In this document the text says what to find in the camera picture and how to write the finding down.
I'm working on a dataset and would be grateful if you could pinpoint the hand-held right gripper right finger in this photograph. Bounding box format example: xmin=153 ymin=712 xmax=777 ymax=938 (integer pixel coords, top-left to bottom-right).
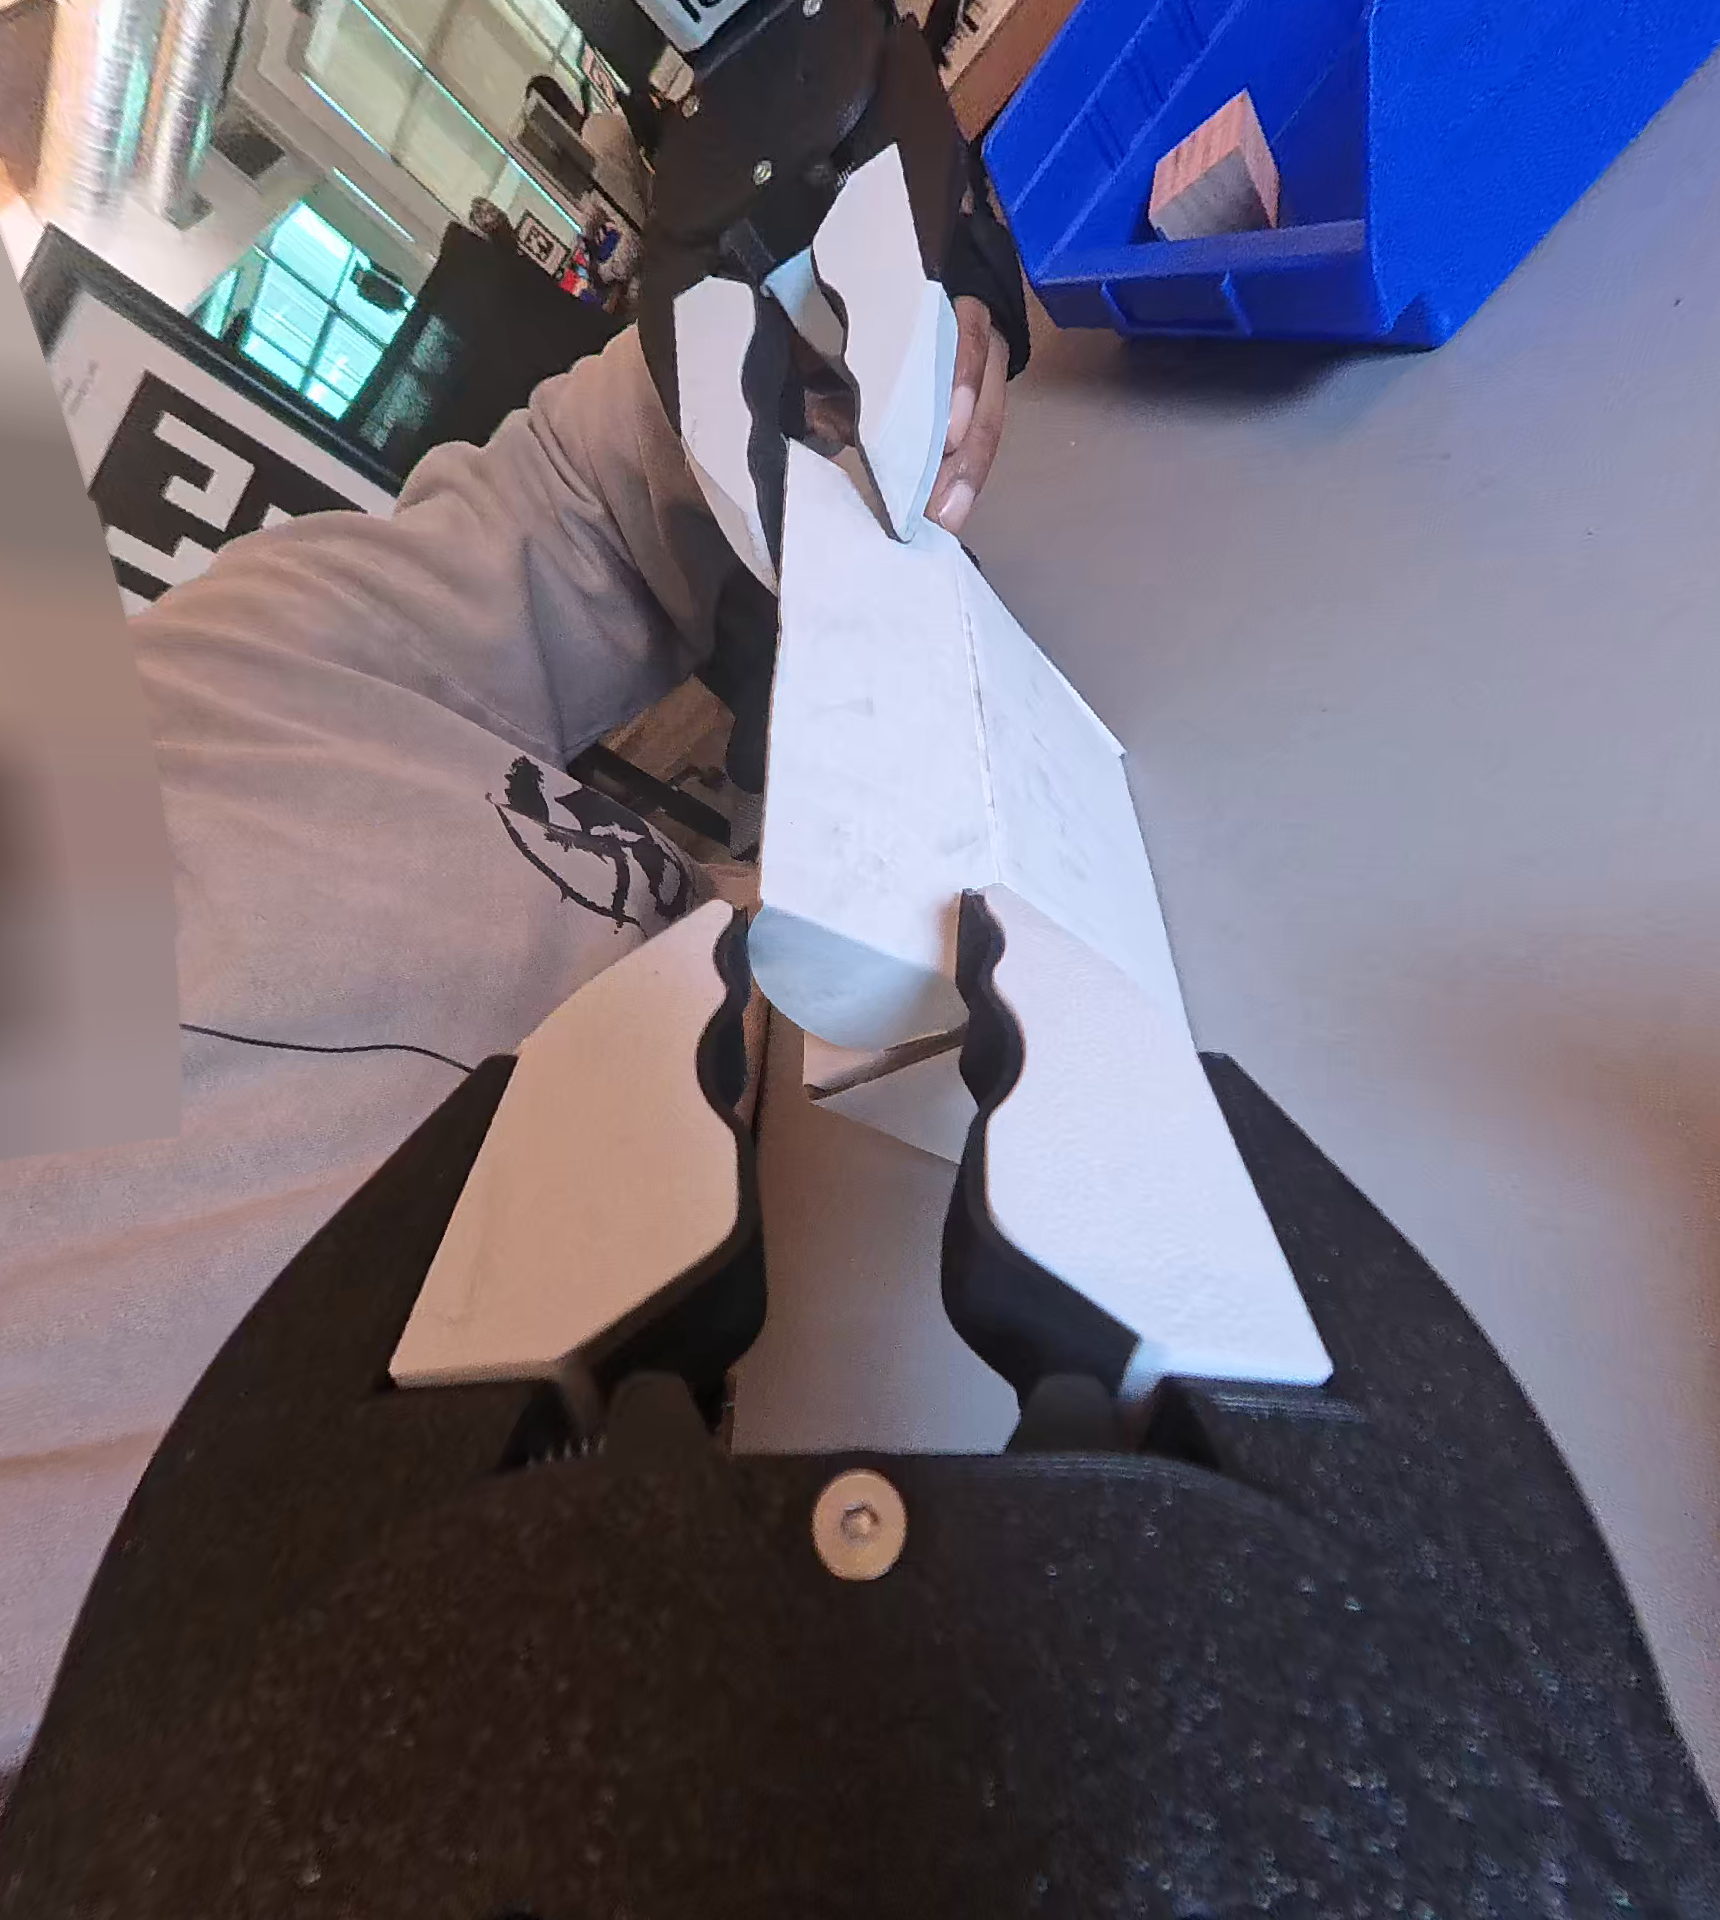
xmin=938 ymin=889 xmax=1338 ymax=1455

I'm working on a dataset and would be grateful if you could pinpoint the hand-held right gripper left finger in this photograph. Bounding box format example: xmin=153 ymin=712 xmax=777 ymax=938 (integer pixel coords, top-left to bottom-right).
xmin=388 ymin=901 xmax=769 ymax=1473

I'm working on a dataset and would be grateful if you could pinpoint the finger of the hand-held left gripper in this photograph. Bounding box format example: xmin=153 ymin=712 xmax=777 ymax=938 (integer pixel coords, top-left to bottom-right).
xmin=671 ymin=276 xmax=790 ymax=594
xmin=761 ymin=142 xmax=963 ymax=547

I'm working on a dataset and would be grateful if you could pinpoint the white cardboard box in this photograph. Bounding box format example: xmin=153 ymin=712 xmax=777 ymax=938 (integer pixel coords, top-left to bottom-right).
xmin=731 ymin=442 xmax=1200 ymax=1459

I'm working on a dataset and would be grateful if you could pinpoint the blue plastic bin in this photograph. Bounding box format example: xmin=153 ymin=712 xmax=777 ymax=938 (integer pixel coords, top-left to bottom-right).
xmin=980 ymin=0 xmax=1720 ymax=354

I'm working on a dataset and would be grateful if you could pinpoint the brown cardboard box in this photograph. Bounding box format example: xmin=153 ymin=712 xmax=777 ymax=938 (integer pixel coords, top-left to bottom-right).
xmin=942 ymin=0 xmax=1088 ymax=141

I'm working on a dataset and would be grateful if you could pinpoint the person's left hand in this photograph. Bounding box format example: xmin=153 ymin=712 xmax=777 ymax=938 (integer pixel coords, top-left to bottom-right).
xmin=927 ymin=296 xmax=1015 ymax=540

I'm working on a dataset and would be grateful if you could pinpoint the striped wooden cube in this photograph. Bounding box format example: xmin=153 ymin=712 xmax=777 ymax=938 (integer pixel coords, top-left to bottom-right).
xmin=1148 ymin=86 xmax=1281 ymax=246

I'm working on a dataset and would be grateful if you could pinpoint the person in grey sweatshirt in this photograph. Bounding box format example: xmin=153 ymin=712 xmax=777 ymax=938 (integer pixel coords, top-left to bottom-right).
xmin=0 ymin=511 xmax=788 ymax=1920

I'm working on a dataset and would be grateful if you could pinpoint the glass window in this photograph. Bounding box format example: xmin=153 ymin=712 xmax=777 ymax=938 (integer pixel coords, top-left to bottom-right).
xmin=192 ymin=198 xmax=419 ymax=427

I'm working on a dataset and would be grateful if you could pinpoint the black and white tag board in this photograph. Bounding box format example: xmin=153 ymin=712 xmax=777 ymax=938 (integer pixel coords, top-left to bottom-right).
xmin=16 ymin=222 xmax=410 ymax=620

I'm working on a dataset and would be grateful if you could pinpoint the thin black cable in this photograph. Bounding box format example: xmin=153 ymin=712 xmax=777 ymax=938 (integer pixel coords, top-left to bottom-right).
xmin=176 ymin=1021 xmax=480 ymax=1075

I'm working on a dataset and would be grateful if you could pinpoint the silver ventilation duct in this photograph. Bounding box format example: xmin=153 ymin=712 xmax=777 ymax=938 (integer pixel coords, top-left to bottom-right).
xmin=55 ymin=0 xmax=269 ymax=229

